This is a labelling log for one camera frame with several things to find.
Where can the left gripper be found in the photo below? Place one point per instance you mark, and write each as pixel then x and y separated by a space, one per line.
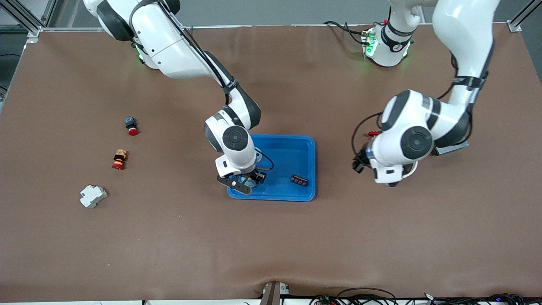
pixel 362 159

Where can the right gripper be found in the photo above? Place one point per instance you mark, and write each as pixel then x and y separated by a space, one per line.
pixel 259 176

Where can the blue call bell orange button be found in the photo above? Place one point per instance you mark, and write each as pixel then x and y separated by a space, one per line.
pixel 250 183

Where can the long dark capacitor bank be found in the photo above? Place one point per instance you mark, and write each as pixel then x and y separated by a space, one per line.
pixel 299 180

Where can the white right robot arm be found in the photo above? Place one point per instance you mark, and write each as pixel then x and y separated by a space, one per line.
pixel 169 46

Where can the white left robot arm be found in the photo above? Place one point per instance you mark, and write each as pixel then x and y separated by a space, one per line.
pixel 465 34

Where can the blue plastic tray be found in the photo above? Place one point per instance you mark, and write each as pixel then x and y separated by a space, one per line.
pixel 292 152

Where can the brown table mat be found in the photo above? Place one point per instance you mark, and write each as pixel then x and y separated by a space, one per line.
pixel 271 245

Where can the silver metal circuit module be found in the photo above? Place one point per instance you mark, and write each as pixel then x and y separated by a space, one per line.
pixel 455 148

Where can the grey emergency stop red button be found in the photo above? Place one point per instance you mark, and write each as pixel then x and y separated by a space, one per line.
pixel 130 123

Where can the orange black emergency stop button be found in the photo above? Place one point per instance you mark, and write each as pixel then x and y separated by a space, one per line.
pixel 119 159

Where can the white plastic circuit breaker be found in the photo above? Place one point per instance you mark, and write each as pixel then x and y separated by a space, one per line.
pixel 93 196

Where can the white curved plastic bracket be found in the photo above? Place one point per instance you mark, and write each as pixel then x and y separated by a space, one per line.
pixel 415 167

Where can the grey metal edge bracket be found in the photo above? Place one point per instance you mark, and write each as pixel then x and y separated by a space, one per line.
pixel 274 294

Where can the aluminium frame post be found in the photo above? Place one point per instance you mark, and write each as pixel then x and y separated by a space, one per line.
pixel 514 26
pixel 19 15

